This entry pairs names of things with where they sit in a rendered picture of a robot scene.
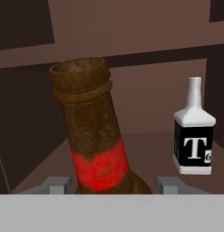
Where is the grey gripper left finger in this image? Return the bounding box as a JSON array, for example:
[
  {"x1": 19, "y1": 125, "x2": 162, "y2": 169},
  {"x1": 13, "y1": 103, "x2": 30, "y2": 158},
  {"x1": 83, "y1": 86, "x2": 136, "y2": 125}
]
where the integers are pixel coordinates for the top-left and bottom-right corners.
[{"x1": 14, "y1": 176, "x2": 72, "y2": 195}]

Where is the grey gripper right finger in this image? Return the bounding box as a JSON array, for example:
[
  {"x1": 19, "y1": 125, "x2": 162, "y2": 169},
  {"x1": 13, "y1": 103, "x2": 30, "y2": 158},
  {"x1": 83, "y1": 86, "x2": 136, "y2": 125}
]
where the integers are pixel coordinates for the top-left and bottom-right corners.
[{"x1": 155, "y1": 176, "x2": 210, "y2": 195}]

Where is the white bottle with black label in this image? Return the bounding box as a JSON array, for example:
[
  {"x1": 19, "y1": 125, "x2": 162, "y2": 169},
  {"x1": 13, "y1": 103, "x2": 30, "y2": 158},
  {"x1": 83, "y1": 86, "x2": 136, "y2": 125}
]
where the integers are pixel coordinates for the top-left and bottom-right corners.
[{"x1": 172, "y1": 76, "x2": 217, "y2": 176}]

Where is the brown bottle with red label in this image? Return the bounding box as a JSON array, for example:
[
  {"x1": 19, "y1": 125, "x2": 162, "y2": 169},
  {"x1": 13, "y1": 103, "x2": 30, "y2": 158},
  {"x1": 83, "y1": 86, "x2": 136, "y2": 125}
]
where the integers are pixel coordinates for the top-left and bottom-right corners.
[{"x1": 48, "y1": 57, "x2": 153, "y2": 195}]

